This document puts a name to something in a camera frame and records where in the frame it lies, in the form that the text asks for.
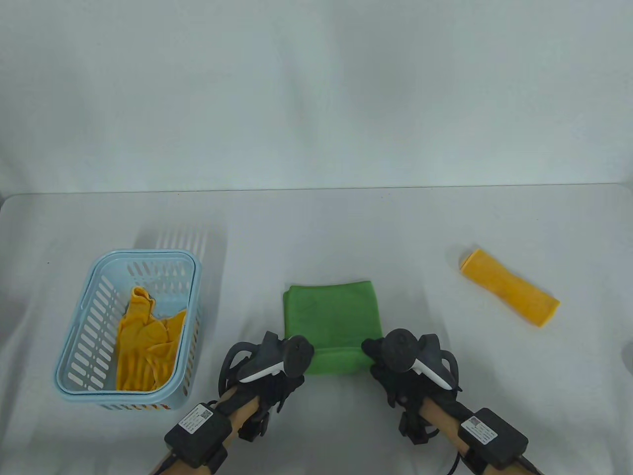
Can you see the light blue plastic basket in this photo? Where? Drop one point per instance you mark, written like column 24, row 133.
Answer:
column 74, row 356

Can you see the grey white tracker controller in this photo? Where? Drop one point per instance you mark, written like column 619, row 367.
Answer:
column 400, row 346
column 299, row 354

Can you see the yellow square towel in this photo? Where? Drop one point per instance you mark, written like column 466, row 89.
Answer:
column 509, row 287

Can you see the orange-yellow towel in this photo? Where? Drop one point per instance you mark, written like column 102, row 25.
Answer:
column 143, row 346

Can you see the black wrist sensor box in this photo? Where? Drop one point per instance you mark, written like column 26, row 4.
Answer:
column 492, row 438
column 198, row 435

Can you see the person's left hand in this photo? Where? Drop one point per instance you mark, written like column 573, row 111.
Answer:
column 277, row 391

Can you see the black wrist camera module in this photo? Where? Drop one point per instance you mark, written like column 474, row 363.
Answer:
column 254, row 426
column 415, row 428

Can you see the person's right hand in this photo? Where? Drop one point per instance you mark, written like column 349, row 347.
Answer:
column 395, row 386

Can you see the person's left forearm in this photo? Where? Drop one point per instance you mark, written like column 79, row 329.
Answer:
column 245, row 415

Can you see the green towel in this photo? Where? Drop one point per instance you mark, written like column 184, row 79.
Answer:
column 331, row 311

